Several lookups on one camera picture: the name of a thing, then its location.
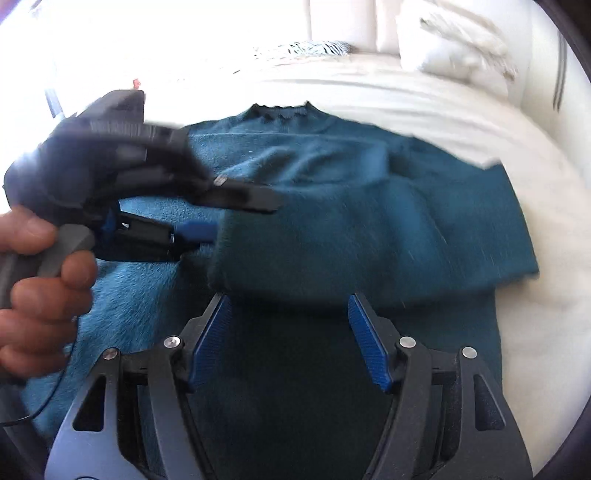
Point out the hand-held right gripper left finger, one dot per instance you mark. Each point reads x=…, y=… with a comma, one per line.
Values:
x=214, y=337

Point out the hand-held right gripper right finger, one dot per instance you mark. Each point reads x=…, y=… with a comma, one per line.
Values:
x=369, y=341

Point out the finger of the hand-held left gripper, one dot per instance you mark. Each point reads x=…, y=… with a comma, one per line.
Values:
x=152, y=235
x=240, y=196

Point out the teal knit sweater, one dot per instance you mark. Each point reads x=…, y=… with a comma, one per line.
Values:
x=346, y=207

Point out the person's left hand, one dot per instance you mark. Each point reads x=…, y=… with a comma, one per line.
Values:
x=41, y=318

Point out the zebra print pillow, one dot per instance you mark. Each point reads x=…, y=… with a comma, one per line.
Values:
x=304, y=48

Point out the white bed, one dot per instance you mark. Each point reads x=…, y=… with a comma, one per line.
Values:
x=415, y=101

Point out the white padded headboard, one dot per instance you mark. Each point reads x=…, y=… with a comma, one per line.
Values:
x=341, y=23

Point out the white pillow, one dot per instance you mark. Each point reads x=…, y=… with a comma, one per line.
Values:
x=452, y=41

